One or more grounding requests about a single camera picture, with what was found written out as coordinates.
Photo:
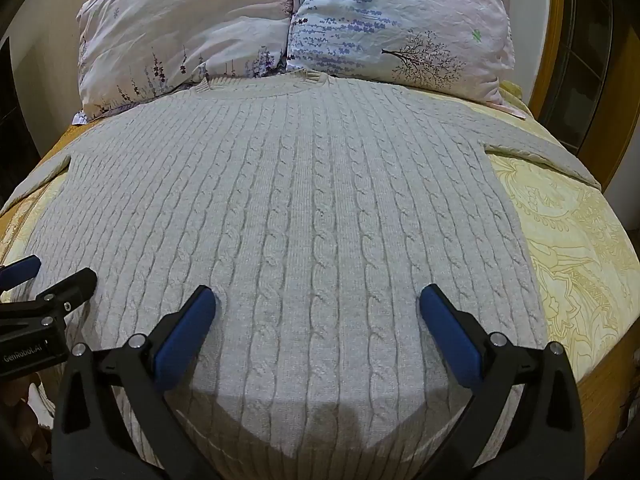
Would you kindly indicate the wooden headboard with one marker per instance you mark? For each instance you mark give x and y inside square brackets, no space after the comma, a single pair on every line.
[552,35]

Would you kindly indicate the yellow patterned bedspread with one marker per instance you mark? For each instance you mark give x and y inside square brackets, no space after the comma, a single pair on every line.
[575,245]

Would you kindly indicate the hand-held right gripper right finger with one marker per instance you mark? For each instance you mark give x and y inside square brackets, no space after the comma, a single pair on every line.
[450,336]

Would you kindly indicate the pink floral pillow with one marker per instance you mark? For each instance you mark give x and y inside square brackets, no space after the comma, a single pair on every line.
[190,35]

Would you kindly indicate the blue white floral pillow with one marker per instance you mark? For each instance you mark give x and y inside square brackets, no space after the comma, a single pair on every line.
[400,25]

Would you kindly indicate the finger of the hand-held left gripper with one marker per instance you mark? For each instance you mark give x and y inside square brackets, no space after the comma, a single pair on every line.
[20,270]
[70,287]

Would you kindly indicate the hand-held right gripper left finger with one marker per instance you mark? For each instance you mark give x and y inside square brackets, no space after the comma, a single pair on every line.
[186,331]

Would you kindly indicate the dark glass panel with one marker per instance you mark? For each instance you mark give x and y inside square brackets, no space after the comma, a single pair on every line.
[590,60]

